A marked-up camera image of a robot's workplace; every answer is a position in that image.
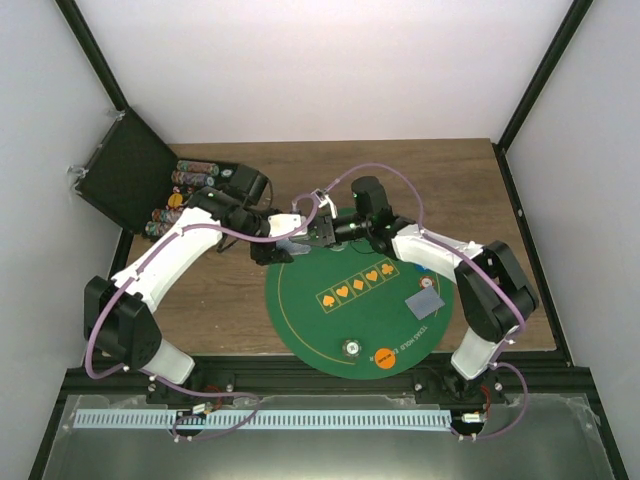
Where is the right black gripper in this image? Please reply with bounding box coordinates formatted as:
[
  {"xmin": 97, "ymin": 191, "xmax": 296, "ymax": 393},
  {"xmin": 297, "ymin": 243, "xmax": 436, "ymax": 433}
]
[{"xmin": 300, "ymin": 214, "xmax": 371, "ymax": 250}]

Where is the orange big blind button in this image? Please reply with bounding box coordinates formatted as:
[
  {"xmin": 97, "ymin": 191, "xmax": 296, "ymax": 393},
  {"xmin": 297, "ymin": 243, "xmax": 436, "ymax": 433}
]
[{"xmin": 373, "ymin": 347, "xmax": 396, "ymax": 370}]

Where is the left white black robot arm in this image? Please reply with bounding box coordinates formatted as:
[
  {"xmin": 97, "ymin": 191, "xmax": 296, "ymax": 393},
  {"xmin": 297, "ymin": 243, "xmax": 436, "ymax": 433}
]
[{"xmin": 84, "ymin": 186, "xmax": 306, "ymax": 404}]

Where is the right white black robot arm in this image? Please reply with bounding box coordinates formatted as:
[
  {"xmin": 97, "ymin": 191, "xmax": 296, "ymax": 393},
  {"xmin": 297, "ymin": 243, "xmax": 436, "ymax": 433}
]
[{"xmin": 308, "ymin": 176, "xmax": 539, "ymax": 403}]

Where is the orange button in case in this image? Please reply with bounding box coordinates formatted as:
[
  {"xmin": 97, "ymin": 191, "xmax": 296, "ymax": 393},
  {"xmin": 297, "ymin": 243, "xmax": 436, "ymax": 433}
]
[{"xmin": 167, "ymin": 193, "xmax": 183, "ymax": 209}]

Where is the chip row top in case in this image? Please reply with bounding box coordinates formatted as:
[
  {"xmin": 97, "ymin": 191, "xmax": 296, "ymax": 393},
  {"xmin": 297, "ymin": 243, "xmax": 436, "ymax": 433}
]
[{"xmin": 176, "ymin": 159, "xmax": 220, "ymax": 176}]

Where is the chip row in case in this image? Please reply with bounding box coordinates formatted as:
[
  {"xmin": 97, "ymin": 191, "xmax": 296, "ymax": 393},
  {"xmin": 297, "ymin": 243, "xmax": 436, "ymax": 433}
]
[
  {"xmin": 176, "ymin": 159, "xmax": 220, "ymax": 176},
  {"xmin": 171, "ymin": 171, "xmax": 215, "ymax": 187},
  {"xmin": 151, "ymin": 209, "xmax": 183, "ymax": 224},
  {"xmin": 143, "ymin": 221, "xmax": 173, "ymax": 239}
]

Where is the chip row bottom in case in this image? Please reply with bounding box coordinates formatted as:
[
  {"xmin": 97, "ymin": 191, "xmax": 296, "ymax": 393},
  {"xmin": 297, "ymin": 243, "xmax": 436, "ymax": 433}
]
[{"xmin": 143, "ymin": 221, "xmax": 173, "ymax": 239}]

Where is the round green poker mat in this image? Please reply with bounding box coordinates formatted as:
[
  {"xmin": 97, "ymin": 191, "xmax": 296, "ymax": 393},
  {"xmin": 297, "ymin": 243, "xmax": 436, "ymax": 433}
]
[{"xmin": 265, "ymin": 239, "xmax": 456, "ymax": 380}]

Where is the black poker chip case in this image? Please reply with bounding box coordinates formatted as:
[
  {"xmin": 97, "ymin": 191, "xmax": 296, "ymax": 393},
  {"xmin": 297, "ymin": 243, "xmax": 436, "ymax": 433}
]
[{"xmin": 76, "ymin": 110, "xmax": 239, "ymax": 237}]

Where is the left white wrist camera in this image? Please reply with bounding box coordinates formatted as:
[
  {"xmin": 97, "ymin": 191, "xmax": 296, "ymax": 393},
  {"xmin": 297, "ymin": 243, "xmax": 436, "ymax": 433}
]
[{"xmin": 268, "ymin": 213, "xmax": 307, "ymax": 238}]

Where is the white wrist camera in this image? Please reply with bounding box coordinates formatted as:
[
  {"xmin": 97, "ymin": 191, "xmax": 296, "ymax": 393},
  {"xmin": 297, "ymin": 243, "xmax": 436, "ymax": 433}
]
[
  {"xmin": 268, "ymin": 213, "xmax": 307, "ymax": 238},
  {"xmin": 311, "ymin": 189, "xmax": 338, "ymax": 219}
]

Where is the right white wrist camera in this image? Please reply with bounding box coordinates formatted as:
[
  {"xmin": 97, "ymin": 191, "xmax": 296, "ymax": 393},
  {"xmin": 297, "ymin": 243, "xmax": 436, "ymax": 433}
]
[{"xmin": 311, "ymin": 189, "xmax": 338, "ymax": 219}]

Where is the light blue slotted cable duct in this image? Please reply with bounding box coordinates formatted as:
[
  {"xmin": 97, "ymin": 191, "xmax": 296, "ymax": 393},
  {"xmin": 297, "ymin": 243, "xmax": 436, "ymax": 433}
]
[{"xmin": 73, "ymin": 409, "xmax": 452, "ymax": 432}]

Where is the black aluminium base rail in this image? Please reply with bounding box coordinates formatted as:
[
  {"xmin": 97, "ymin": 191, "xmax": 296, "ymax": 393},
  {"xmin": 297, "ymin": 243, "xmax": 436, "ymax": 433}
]
[{"xmin": 59, "ymin": 352, "xmax": 599, "ymax": 407}]

